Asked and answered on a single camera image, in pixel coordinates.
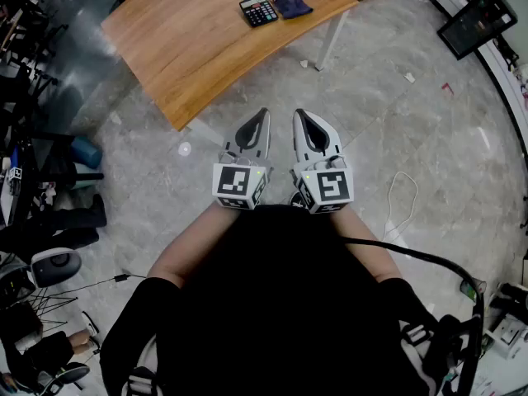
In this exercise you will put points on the dark blue cloth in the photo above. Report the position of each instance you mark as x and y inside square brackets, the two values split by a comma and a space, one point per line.
[293, 6]

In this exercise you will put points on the blue foam roller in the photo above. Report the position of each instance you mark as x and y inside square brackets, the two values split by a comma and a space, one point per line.
[86, 151]

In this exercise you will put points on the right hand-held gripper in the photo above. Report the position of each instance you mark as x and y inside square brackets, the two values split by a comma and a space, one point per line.
[332, 186]

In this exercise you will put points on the person's black shirt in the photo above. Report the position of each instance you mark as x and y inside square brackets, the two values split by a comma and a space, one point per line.
[272, 303]

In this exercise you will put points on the black flat monitor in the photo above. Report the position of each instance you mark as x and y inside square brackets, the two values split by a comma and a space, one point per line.
[474, 23]

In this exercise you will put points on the person's black shoe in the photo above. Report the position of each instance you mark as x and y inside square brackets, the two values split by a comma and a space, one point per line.
[298, 200]

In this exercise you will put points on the white grey rounded device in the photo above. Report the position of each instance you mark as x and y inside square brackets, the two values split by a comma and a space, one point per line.
[55, 266]

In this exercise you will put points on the person's right forearm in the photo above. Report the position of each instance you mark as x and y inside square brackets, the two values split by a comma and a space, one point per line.
[363, 246]

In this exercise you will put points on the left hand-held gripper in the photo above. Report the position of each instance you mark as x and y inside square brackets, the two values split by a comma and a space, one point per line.
[231, 182]

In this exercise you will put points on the black calculator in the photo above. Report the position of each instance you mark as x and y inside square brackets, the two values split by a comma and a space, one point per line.
[259, 11]

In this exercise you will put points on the white table leg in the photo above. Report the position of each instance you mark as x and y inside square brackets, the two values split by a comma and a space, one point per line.
[206, 132]
[330, 39]

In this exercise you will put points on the white round floor disc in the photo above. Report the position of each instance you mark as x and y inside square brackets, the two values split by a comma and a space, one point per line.
[185, 149]

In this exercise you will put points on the person's left forearm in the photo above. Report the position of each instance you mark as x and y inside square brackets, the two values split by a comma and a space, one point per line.
[194, 241]

